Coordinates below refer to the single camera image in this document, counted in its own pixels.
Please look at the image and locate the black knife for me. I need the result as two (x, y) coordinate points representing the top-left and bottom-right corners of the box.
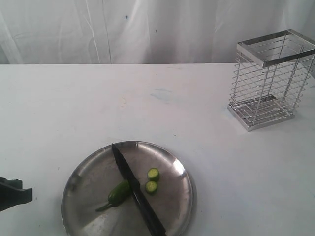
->
(111, 144), (166, 236)

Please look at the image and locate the wire mesh utensil holder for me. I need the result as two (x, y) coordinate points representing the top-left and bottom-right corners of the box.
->
(227, 29), (315, 131)

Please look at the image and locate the green chili slice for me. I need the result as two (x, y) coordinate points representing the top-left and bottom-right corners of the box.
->
(147, 168), (160, 182)
(145, 180), (158, 195)

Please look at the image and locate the round steel plate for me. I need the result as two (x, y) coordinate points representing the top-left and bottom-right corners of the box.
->
(61, 141), (194, 236)

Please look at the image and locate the green chili slice upper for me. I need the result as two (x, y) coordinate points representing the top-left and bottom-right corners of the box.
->
(147, 168), (160, 182)

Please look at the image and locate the green chili slice lower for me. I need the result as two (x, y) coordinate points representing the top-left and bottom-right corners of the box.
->
(145, 180), (158, 195)

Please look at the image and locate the white backdrop curtain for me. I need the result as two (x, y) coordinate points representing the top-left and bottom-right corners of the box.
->
(0, 0), (315, 64)

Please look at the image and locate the green chili pepper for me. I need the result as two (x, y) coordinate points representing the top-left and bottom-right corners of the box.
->
(95, 180), (131, 212)

